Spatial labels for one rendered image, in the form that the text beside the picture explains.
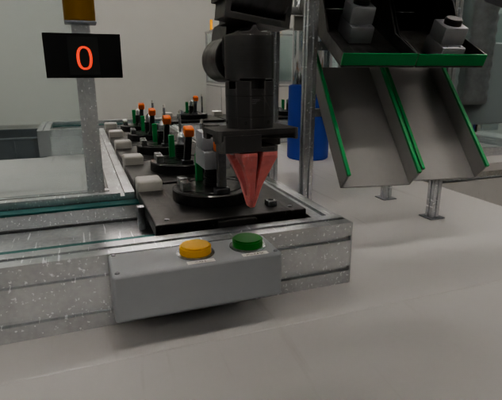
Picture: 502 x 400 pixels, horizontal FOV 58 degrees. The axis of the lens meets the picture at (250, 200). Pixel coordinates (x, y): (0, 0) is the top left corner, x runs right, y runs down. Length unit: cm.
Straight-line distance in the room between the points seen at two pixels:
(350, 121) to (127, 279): 53
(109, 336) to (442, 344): 41
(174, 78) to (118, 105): 147
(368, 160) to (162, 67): 1058
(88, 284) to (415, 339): 42
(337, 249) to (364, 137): 25
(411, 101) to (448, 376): 59
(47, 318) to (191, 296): 19
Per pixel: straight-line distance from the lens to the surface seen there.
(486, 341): 66
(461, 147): 98
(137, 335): 62
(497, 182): 192
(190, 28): 1145
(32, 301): 63
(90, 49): 83
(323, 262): 71
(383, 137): 89
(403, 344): 61
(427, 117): 99
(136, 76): 1128
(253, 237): 60
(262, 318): 63
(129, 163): 109
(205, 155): 74
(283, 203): 75
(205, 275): 56
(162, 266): 55
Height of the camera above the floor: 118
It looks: 16 degrees down
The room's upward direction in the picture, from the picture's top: straight up
